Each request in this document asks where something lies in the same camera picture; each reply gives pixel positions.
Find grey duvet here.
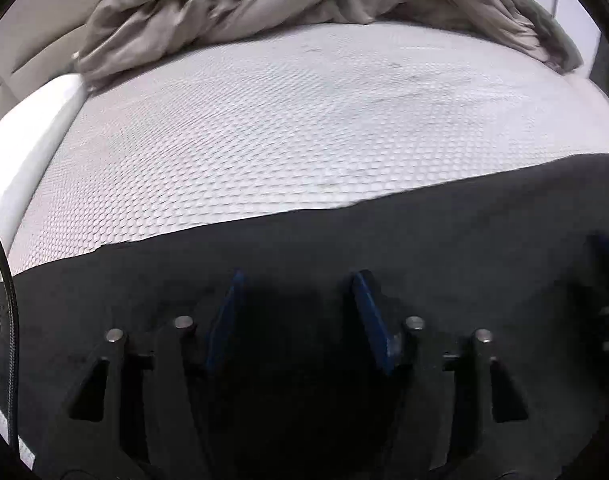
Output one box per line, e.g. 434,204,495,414
72,0,585,93

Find bed with honeycomb mattress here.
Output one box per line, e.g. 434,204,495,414
0,20,609,466

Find beige padded headboard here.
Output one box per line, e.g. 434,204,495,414
0,0,105,126

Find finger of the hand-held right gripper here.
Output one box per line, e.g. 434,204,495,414
569,232,609,376

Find white pillow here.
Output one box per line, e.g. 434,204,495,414
0,72,85,271

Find black pants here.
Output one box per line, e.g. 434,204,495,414
0,152,609,480

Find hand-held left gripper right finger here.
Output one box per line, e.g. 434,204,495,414
349,270,560,480

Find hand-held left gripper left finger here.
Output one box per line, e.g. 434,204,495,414
34,270,248,480

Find black cable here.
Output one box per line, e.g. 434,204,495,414
0,210,20,461

